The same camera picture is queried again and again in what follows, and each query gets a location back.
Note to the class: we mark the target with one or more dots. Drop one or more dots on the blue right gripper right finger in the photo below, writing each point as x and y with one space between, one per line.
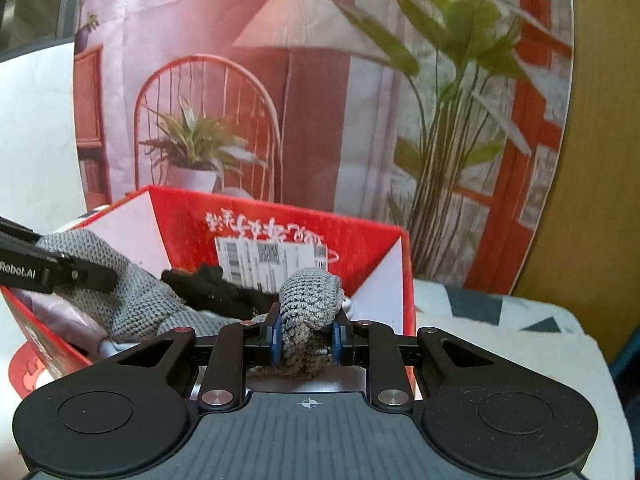
336 343

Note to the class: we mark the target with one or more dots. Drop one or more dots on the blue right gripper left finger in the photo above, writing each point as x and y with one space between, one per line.
276 341

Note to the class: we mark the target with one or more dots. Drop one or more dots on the white patterned table cloth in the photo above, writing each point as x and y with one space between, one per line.
542 337

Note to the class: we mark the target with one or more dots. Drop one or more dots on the red strawberry cardboard box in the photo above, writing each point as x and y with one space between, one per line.
161 228

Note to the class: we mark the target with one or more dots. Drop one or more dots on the grey knitted cloth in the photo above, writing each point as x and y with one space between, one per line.
141 306

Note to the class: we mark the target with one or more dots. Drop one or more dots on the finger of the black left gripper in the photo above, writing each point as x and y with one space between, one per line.
26 266

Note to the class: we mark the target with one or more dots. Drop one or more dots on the printed living room backdrop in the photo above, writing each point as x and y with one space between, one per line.
443 117

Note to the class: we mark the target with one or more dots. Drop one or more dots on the black and white glove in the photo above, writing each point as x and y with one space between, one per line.
207 290

